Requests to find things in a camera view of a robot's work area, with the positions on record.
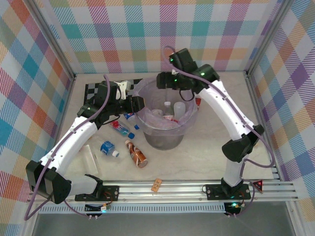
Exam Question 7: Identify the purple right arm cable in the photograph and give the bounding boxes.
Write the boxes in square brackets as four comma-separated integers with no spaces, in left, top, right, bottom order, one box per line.
[163,46,275,218]

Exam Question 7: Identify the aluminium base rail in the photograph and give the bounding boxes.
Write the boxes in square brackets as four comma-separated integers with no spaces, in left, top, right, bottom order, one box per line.
[66,180,298,203]

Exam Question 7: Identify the red triangle sign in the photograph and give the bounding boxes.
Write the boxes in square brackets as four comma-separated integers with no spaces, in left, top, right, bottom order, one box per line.
[251,179,264,194]

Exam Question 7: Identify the black and grey checkerboard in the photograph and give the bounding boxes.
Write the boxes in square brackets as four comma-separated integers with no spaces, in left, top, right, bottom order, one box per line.
[84,78,145,105]

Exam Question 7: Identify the aluminium frame post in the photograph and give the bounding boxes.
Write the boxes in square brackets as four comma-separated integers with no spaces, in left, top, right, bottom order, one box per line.
[28,0,76,81]
[245,0,296,76]

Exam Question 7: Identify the orange wooden tag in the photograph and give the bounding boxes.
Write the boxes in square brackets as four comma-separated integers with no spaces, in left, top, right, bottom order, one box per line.
[151,178,162,194]

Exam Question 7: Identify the black right camera cable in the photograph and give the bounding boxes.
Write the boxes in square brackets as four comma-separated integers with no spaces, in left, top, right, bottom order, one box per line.
[179,88,196,102]

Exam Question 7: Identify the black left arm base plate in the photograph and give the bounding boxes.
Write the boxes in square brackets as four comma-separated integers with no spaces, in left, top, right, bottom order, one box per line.
[73,184,121,203]

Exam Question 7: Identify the aluminium side rail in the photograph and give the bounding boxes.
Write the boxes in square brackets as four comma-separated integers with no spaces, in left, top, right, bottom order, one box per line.
[245,71,297,184]

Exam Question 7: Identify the brown coffee bottle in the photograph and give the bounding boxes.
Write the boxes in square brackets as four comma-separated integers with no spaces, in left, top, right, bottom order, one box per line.
[125,139,149,169]

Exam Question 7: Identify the small controller board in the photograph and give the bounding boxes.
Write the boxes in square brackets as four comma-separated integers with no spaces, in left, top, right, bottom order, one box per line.
[223,201,244,216]
[85,203,112,214]

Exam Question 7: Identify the clear bottle with blue cap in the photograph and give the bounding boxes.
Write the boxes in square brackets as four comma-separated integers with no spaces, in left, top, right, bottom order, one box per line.
[123,112,141,130]

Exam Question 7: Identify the small blue-label white-cap bottle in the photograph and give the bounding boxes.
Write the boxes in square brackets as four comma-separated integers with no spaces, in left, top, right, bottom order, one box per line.
[99,140,121,158]

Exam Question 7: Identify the white slotted cable duct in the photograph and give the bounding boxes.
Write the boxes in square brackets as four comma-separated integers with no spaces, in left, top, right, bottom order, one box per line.
[40,205,227,214]

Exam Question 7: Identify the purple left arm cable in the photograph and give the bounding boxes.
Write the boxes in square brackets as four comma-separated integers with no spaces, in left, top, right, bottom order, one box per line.
[24,74,110,221]

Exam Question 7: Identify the blue bottle with red flower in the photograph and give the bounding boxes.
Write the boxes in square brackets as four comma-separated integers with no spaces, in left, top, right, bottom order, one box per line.
[110,120,135,138]

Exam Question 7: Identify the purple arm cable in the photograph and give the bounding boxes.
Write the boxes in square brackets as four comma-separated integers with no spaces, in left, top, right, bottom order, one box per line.
[24,74,110,221]
[163,46,275,218]

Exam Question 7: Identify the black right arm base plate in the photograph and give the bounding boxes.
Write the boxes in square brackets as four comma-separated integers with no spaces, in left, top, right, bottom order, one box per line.
[205,184,252,201]

